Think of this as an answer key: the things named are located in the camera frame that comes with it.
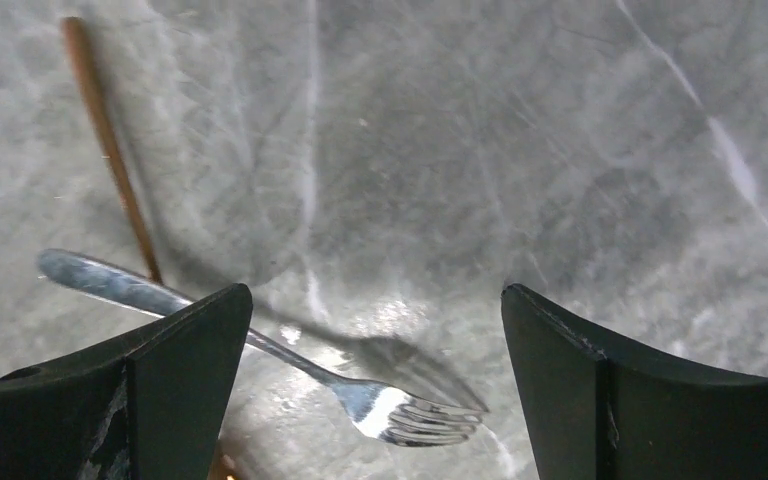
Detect brown wooden utensil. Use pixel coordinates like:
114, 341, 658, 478
60, 16, 240, 480

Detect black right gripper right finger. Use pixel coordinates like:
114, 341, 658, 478
501, 284, 768, 479

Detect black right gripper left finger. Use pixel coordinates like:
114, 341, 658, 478
0, 283, 253, 479

